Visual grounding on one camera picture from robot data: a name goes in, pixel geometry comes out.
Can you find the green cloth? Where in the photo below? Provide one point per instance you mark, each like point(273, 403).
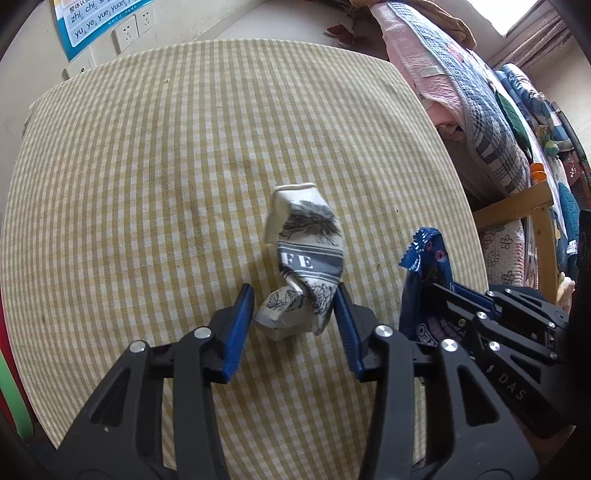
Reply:
point(510, 115)

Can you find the wooden chair frame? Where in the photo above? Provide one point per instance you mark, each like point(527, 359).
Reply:
point(545, 217)

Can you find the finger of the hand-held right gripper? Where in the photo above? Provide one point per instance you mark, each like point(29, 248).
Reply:
point(461, 309)
point(475, 297)

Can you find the orange object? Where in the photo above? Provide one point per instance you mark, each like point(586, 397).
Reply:
point(538, 173)

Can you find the curtain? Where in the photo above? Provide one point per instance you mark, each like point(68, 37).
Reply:
point(540, 37)

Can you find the folded blue quilts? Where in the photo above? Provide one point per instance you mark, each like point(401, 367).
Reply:
point(526, 87)

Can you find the red shoe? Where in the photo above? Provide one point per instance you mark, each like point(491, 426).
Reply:
point(339, 31)

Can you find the white wrapper grey print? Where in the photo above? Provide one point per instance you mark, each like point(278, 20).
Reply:
point(300, 240)

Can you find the bed with plaid quilt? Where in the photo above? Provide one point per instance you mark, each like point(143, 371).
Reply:
point(480, 115)

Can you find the window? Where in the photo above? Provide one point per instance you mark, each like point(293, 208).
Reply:
point(521, 14)

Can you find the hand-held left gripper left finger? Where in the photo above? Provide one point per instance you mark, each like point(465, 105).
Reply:
point(235, 337)

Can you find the blue cookie wrapper pink print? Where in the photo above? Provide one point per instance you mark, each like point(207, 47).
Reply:
point(427, 267)

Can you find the floral cushion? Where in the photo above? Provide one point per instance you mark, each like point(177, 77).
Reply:
point(503, 254)

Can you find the green-rimmed red basin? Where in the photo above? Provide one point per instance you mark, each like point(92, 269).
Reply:
point(11, 397)

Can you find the pink bed sheet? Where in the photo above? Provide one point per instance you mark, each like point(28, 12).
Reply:
point(415, 60)

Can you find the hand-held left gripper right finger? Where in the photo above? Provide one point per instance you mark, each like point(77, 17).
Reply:
point(351, 337)

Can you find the alphabet wall poster blue border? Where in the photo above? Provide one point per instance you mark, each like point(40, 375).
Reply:
point(92, 23)

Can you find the white round-port wall socket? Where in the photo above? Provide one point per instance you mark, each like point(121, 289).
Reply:
point(78, 62)

